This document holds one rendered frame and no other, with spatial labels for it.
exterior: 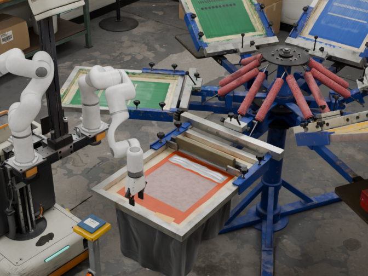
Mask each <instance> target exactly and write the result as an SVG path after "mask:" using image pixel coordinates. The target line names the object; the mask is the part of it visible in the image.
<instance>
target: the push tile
mask: <svg viewBox="0 0 368 276"><path fill-rule="evenodd" d="M105 224H106V221H104V220H102V219H100V218H98V217H96V216H94V215H93V214H90V215H89V216H88V217H86V218H85V219H83V220H82V221H81V222H79V223H78V224H77V226H79V227H80V228H82V229H84V230H86V231H87V232H89V233H91V234H93V233H94V232H95V231H97V230H98V229H99V228H100V227H102V226H103V225H105Z"/></svg>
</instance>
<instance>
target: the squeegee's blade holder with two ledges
mask: <svg viewBox="0 0 368 276"><path fill-rule="evenodd" d="M179 151H181V152H183V153H185V154H188V155H190V156H192V157H195V158H197V159H200V160H202V161H204V162H206V163H209V164H211V165H213V166H216V167H218V168H220V169H223V170H225V171H227V168H225V167H223V166H221V165H218V164H216V163H214V162H211V161H209V160H207V159H204V158H202V157H200V156H197V155H195V154H193V153H190V152H188V151H185V150H184V149H181V148H179Z"/></svg>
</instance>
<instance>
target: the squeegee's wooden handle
mask: <svg viewBox="0 0 368 276"><path fill-rule="evenodd" d="M176 144H178V149H179V148H181V149H183V150H185V151H188V152H190V153H193V154H195V155H197V156H200V157H202V158H204V159H207V160H209V161H211V162H214V163H216V164H218V165H221V166H223V167H225V168H227V169H228V167H227V166H228V165H229V166H231V167H233V168H235V158H233V157H231V156H229V155H226V154H224V153H222V152H219V151H217V150H215V149H212V148H210V147H207V146H204V145H202V144H200V143H197V142H195V141H192V140H190V139H188V138H185V137H183V136H181V135H178V136H177V137H176Z"/></svg>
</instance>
